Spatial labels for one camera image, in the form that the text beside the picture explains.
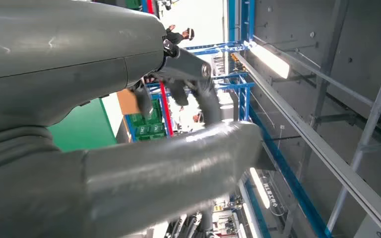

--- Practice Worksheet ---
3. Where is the green table board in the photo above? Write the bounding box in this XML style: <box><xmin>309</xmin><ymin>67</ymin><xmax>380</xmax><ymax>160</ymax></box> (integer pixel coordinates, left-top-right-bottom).
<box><xmin>47</xmin><ymin>98</ymin><xmax>118</xmax><ymax>152</ymax></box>

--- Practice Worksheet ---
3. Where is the cardboard box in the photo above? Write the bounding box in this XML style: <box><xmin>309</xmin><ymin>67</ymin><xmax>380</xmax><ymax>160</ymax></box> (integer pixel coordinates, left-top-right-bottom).
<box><xmin>116</xmin><ymin>88</ymin><xmax>142</xmax><ymax>116</ymax></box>

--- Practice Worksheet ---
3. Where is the person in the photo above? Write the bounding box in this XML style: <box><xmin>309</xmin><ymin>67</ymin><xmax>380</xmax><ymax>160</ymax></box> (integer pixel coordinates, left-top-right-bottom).
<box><xmin>165</xmin><ymin>24</ymin><xmax>196</xmax><ymax>46</ymax></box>
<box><xmin>177</xmin><ymin>105</ymin><xmax>207</xmax><ymax>132</ymax></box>

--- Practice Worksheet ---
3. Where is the green plastic crate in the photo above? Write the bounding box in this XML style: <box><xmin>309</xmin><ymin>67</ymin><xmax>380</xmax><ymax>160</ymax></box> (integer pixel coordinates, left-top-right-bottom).
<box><xmin>126</xmin><ymin>98</ymin><xmax>168</xmax><ymax>142</ymax></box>

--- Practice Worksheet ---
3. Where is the ceiling lamp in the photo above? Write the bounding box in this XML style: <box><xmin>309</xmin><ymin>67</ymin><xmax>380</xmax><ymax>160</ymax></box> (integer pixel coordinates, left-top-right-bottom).
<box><xmin>247</xmin><ymin>41</ymin><xmax>291</xmax><ymax>79</ymax></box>
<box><xmin>249</xmin><ymin>167</ymin><xmax>271</xmax><ymax>210</ymax></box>

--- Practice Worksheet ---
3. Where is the red post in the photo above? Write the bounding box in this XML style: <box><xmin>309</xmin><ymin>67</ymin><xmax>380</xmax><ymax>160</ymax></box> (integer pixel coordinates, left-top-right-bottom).
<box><xmin>146</xmin><ymin>0</ymin><xmax>175</xmax><ymax>137</ymax></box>

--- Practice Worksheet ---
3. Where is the blue cart frame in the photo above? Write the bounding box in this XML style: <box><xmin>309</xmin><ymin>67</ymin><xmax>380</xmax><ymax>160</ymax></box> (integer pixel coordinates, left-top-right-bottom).
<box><xmin>125</xmin><ymin>41</ymin><xmax>256</xmax><ymax>142</ymax></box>

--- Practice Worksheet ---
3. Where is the grey ceiling rail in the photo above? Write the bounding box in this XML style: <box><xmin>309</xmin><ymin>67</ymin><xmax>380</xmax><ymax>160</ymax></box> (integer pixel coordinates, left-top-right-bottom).
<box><xmin>233</xmin><ymin>52</ymin><xmax>381</xmax><ymax>238</ymax></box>

